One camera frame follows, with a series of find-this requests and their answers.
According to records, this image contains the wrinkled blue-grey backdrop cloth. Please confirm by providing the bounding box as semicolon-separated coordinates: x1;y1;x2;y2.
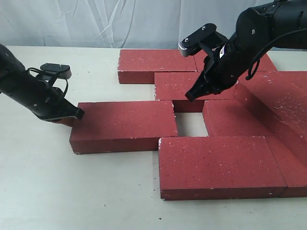
0;0;307;52

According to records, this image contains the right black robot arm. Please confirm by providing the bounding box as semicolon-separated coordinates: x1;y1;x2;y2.
178;0;307;102

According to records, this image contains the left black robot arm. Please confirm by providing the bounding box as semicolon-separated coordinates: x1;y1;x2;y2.
0;45;84;127

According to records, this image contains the red brick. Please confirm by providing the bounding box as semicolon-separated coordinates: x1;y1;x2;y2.
159;136;287;200
266;136;307;198
234;71;307;164
194;51;277;72
202;100;273;137
118;49;197;84
154;72;234;113
70;101;178;154

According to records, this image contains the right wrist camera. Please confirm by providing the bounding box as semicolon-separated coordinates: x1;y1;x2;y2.
178;23;228;57

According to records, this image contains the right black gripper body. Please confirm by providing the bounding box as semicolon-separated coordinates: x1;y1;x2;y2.
201;42;254;96

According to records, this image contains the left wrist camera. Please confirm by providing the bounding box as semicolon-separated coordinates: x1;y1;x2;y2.
37;63;71;81

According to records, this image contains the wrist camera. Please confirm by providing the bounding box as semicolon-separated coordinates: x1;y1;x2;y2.
37;63;71;81
178;23;228;57

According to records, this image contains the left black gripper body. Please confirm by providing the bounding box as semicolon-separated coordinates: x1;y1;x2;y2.
21;75;73;121

